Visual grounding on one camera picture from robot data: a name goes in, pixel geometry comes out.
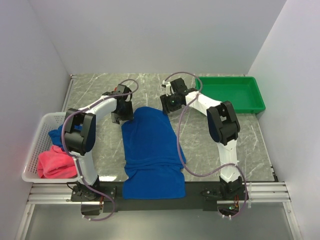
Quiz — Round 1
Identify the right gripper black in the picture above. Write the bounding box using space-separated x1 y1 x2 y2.
159 92 182 115

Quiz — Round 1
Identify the large blue towel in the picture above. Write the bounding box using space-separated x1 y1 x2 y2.
121 106 186 200

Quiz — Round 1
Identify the pink towel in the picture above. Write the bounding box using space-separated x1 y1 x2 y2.
37 145 77 179

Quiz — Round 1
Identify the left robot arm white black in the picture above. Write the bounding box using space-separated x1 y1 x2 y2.
61 83 134 201

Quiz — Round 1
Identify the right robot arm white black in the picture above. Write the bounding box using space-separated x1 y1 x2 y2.
160 78 245 200

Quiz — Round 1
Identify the green plastic tray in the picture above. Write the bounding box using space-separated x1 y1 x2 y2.
195 76 266 114

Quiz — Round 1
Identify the blue towel in basket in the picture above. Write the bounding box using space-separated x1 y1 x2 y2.
48 125 63 148

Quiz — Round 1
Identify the white perforated plastic basket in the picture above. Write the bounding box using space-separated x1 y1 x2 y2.
21 112 77 184

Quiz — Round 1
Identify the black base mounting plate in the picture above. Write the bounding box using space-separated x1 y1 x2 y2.
70 181 249 216

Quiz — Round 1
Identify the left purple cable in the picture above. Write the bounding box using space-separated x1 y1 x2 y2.
61 79 140 222

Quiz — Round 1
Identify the purple cable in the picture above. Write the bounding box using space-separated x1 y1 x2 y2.
162 71 251 221
61 79 140 222

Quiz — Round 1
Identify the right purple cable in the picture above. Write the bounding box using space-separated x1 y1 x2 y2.
162 71 251 221

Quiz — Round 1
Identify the aluminium rail frame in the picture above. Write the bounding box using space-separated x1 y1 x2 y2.
27 182 291 205

